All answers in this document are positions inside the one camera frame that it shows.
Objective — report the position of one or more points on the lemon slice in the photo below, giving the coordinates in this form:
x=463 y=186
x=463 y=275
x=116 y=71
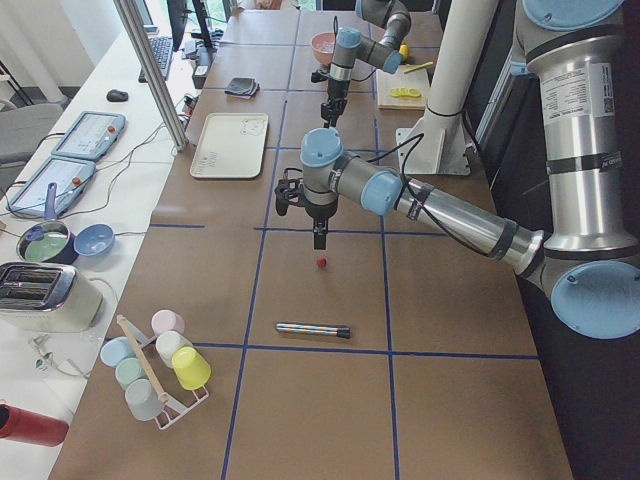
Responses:
x=405 y=92

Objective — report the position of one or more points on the blue handled saucepan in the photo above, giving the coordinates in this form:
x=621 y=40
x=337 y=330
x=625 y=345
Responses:
x=49 y=241

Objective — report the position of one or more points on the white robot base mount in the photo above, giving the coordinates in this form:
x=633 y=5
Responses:
x=442 y=148

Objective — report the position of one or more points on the light blue cup on rack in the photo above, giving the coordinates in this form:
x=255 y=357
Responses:
x=116 y=350

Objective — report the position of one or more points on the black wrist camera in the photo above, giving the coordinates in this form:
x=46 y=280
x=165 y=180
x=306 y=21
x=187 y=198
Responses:
x=289 y=191

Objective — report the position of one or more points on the pile of ice cubes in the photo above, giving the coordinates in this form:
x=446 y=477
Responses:
x=325 y=47

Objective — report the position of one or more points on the blue ceramic bowl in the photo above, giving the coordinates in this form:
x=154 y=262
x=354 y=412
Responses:
x=94 y=240

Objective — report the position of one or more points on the pink ice bowl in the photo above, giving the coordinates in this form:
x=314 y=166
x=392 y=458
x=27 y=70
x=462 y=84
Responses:
x=324 y=59

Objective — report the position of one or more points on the near teach pendant tablet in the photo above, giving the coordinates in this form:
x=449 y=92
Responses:
x=70 y=175

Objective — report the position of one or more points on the aluminium frame post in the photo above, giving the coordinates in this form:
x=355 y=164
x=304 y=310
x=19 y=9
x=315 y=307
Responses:
x=133 y=26

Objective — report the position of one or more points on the cream cup on rack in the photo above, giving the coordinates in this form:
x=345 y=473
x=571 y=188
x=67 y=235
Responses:
x=168 y=343

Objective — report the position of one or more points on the teach pendant tablet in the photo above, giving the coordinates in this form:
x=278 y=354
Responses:
x=91 y=136
x=70 y=175

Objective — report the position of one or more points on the grey cup on rack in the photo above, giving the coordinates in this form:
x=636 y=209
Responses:
x=142 y=400

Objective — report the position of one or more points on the yellow-green plastic knife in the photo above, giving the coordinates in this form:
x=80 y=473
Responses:
x=413 y=68

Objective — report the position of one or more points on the cream bear serving tray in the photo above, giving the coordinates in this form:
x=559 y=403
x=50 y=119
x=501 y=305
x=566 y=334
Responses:
x=231 y=146

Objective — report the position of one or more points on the cream steel toaster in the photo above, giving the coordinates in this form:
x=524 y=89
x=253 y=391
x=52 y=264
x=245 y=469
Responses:
x=51 y=298

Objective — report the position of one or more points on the yellow-green plastic cup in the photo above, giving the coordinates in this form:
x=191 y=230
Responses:
x=191 y=368

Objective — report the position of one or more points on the far teach pendant tablet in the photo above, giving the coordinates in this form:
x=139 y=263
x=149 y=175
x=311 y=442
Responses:
x=91 y=136

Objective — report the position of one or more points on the grey folded cloth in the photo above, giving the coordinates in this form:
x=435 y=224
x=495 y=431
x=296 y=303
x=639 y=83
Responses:
x=237 y=85

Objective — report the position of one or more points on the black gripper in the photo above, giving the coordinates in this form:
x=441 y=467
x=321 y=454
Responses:
x=337 y=90
x=319 y=211

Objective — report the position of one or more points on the wooden cutting board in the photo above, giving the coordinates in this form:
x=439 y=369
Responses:
x=385 y=81

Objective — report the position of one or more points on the whole yellow lemon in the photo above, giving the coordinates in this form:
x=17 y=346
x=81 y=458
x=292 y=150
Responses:
x=404 y=52

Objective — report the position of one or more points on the black keyboard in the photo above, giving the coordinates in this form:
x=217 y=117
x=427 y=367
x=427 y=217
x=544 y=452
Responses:
x=162 y=49

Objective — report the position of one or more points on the mint green cup on rack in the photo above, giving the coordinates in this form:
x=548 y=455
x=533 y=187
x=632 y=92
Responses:
x=128 y=371

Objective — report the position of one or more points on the black computer mouse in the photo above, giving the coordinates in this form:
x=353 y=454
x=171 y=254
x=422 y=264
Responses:
x=117 y=96

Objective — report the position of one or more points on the pink cup on rack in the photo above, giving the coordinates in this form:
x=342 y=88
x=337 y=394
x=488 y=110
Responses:
x=167 y=320

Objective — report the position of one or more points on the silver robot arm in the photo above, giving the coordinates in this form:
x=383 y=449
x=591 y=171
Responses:
x=351 y=45
x=588 y=266

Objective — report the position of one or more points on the steel muddler with black tip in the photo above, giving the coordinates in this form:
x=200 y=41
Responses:
x=325 y=330

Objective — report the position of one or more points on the red water bottle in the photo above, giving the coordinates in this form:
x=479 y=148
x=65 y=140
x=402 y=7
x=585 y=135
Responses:
x=30 y=427

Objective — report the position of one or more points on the white wire cup rack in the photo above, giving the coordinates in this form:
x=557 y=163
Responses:
x=174 y=409

